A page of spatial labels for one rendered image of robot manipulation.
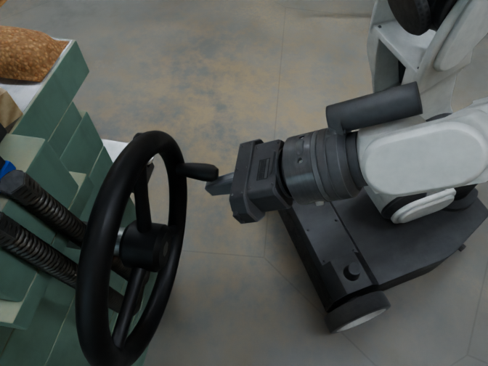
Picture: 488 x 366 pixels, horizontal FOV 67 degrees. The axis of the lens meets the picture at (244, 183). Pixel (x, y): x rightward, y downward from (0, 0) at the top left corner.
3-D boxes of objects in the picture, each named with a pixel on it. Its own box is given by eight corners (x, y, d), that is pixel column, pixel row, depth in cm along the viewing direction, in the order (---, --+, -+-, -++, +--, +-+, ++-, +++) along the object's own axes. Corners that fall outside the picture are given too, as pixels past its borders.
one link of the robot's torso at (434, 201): (408, 164, 127) (423, 139, 116) (444, 211, 117) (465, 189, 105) (356, 181, 123) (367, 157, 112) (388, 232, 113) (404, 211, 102)
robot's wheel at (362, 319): (317, 315, 105) (328, 321, 122) (325, 332, 102) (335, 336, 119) (381, 285, 102) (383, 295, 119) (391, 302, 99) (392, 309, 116)
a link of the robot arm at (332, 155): (346, 179, 51) (436, 163, 45) (328, 213, 42) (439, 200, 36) (324, 99, 48) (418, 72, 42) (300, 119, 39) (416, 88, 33)
